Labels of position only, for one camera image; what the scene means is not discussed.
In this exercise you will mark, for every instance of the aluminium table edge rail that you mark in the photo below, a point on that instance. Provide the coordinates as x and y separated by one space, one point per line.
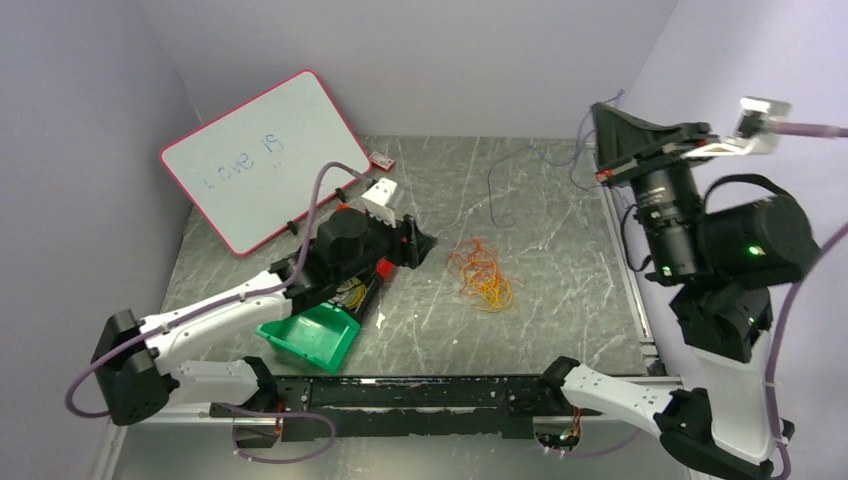
615 204

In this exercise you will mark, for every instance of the pink framed whiteboard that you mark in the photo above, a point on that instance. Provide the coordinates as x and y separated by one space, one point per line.
251 171

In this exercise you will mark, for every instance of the black plastic bin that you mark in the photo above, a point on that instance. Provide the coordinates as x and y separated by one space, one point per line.
358 295

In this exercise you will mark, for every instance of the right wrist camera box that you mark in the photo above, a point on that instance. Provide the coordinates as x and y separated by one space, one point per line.
752 135

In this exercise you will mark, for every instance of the small red white box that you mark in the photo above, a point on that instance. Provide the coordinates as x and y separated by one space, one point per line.
381 161

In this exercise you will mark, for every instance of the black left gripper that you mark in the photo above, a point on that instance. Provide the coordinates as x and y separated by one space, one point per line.
412 250

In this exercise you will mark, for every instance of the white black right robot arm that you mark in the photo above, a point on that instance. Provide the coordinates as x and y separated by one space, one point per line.
723 264

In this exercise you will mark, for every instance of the green plastic bin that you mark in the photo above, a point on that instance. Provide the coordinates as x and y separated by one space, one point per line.
322 336

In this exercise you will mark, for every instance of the red plastic bin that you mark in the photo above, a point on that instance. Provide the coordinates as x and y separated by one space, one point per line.
384 268

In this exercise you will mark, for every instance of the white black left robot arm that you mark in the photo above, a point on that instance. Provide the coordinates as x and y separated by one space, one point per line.
144 364

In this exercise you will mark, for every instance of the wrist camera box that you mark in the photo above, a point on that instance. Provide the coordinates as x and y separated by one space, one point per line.
379 200
752 135

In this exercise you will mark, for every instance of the black base frame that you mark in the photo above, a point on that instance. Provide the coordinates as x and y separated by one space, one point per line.
509 406

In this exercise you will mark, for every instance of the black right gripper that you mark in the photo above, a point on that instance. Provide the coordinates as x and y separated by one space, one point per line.
620 136

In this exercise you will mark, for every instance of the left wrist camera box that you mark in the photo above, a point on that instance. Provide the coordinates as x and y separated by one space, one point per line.
379 200

